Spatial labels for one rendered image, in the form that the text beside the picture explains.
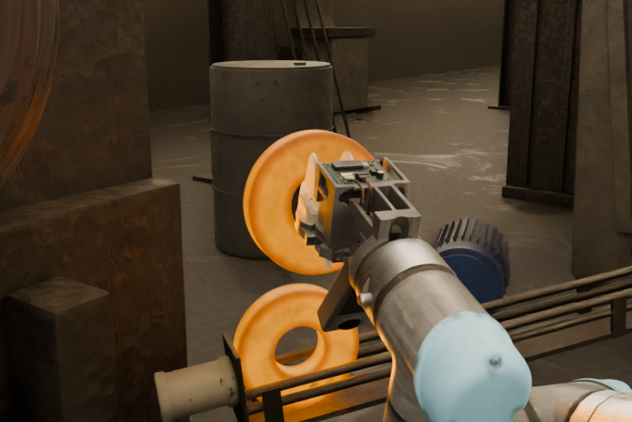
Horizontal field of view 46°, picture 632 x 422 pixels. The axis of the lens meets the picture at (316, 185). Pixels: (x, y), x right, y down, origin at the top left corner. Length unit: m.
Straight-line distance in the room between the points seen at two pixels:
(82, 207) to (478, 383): 0.59
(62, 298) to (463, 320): 0.48
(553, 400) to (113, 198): 0.59
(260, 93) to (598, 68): 1.39
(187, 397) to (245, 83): 2.49
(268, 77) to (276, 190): 2.50
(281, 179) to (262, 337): 0.22
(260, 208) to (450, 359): 0.32
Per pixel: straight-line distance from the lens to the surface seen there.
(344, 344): 0.92
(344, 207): 0.64
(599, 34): 3.10
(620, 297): 1.09
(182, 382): 0.88
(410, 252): 0.57
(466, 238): 2.69
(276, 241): 0.77
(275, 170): 0.75
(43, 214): 0.92
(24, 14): 0.75
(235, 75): 3.30
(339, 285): 0.66
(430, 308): 0.53
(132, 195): 0.99
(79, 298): 0.85
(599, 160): 3.12
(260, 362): 0.90
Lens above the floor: 1.10
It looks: 13 degrees down
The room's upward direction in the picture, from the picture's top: straight up
